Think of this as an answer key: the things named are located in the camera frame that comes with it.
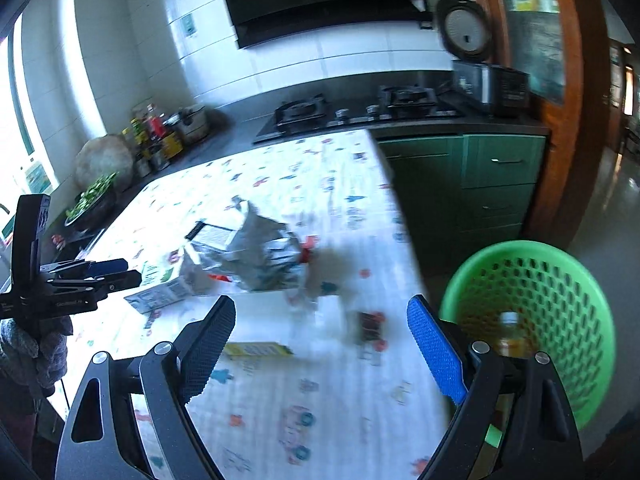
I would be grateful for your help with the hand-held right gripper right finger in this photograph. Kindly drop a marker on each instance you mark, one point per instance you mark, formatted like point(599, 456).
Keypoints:
point(440, 350)

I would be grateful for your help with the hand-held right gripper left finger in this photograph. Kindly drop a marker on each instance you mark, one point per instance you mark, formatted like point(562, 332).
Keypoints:
point(207, 345)

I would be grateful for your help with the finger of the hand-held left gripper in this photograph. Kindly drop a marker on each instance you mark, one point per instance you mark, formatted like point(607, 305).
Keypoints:
point(117, 280)
point(107, 266)

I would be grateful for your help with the white blue milk carton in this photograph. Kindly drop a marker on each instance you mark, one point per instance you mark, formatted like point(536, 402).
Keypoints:
point(160, 287)

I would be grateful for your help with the beige drink carton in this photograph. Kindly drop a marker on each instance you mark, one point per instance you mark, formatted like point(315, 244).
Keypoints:
point(257, 350)

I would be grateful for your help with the plastic bottle with red label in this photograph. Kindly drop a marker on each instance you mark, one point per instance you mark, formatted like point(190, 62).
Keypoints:
point(511, 340)

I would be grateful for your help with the small black pack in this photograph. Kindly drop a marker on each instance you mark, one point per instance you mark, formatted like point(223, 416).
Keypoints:
point(210, 236)

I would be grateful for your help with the yellow foil snack bag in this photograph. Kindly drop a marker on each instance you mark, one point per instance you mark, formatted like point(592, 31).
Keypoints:
point(265, 255)

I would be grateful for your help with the green plastic basket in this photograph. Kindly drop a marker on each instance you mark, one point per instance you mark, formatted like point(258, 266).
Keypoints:
point(575, 310)

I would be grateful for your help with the person's left forearm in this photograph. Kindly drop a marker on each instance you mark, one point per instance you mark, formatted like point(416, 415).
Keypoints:
point(20, 415)

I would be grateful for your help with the person's left hand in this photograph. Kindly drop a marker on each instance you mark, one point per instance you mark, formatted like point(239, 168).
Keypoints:
point(52, 355)

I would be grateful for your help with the bowl of green vegetables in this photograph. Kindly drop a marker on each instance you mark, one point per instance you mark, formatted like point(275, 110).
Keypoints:
point(90, 202)

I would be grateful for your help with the round wooden cutting board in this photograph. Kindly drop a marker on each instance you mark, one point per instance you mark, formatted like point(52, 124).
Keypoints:
point(105, 160)

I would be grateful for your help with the group of condiment bottles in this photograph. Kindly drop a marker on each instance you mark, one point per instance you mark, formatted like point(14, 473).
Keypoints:
point(150, 140)

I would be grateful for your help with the window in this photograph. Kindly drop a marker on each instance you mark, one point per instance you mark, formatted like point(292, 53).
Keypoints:
point(22, 135)

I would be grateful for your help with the steel pot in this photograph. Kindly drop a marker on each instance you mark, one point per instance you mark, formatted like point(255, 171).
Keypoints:
point(192, 125)

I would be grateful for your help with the green base cabinets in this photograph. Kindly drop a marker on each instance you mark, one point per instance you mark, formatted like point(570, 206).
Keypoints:
point(495, 185)

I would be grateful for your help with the printed white tablecloth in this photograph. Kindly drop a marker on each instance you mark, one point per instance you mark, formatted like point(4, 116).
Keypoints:
point(300, 185)

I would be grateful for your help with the black gas stove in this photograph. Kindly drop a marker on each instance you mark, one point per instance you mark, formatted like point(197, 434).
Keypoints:
point(350, 120)

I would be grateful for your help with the black rice cooker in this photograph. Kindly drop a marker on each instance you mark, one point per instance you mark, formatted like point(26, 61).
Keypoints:
point(490, 85)

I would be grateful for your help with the wooden glass cabinet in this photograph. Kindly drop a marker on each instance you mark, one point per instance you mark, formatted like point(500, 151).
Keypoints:
point(570, 85)

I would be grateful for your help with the black range hood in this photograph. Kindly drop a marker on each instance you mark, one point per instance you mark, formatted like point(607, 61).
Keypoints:
point(325, 0)

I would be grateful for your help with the green wall sticker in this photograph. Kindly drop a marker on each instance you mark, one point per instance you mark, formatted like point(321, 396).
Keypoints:
point(188, 25)

